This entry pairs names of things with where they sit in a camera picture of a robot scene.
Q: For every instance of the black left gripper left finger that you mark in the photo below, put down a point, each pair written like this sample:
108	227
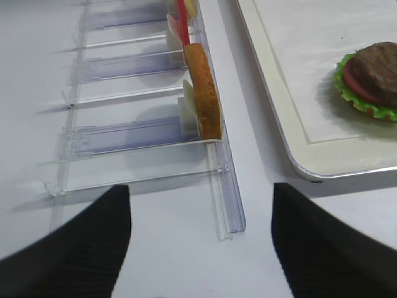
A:
83	258

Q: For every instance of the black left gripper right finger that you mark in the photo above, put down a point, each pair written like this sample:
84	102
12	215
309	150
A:
322	256

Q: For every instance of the yellow cheese slice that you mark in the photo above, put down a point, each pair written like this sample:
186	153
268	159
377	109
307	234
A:
191	8

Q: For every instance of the green lettuce leaf on tray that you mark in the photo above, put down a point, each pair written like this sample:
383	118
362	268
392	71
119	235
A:
374	111

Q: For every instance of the red tomato slice on tray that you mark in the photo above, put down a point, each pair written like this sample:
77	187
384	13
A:
357	88

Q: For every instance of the brown meat patty on tray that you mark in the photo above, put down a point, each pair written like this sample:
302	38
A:
374	68

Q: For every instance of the red tomato slice in rack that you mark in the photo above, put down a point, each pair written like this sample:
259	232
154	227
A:
182	22

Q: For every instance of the cream white tray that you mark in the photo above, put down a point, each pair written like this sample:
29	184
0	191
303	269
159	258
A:
334	159

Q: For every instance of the clear acrylic left rack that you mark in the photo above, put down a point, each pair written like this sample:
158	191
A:
131	116

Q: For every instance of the brown bun slice left rack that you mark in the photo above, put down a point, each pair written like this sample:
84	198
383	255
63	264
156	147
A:
205	94

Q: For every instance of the white paper tray liner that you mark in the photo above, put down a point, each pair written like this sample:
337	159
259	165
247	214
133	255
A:
309	39

